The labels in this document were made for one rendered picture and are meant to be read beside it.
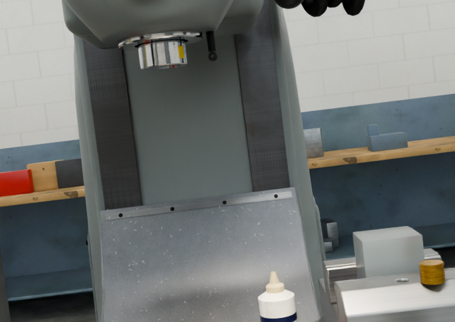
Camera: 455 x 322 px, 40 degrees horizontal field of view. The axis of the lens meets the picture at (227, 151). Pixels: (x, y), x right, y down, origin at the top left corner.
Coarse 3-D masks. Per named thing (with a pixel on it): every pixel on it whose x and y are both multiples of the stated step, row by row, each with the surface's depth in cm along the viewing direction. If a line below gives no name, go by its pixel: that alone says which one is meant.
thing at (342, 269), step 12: (432, 252) 69; (324, 264) 69; (336, 264) 69; (348, 264) 68; (324, 276) 70; (336, 276) 68; (348, 276) 68; (324, 288) 75; (324, 300) 75; (336, 300) 68; (324, 312) 77; (336, 312) 65
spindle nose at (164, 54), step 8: (160, 40) 61; (168, 40) 61; (176, 40) 62; (184, 40) 63; (144, 48) 62; (152, 48) 61; (160, 48) 61; (168, 48) 61; (176, 48) 62; (184, 48) 63; (144, 56) 62; (152, 56) 61; (160, 56) 61; (168, 56) 61; (176, 56) 62; (184, 56) 63; (144, 64) 62; (152, 64) 61; (160, 64) 61; (168, 64) 61; (176, 64) 62; (184, 64) 63
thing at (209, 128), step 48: (96, 48) 100; (192, 48) 100; (240, 48) 100; (288, 48) 106; (96, 96) 100; (144, 96) 101; (192, 96) 101; (240, 96) 101; (288, 96) 103; (96, 144) 100; (144, 144) 101; (192, 144) 101; (240, 144) 101; (288, 144) 101; (96, 192) 101; (144, 192) 101; (192, 192) 102; (240, 192) 102; (96, 240) 104; (96, 288) 105
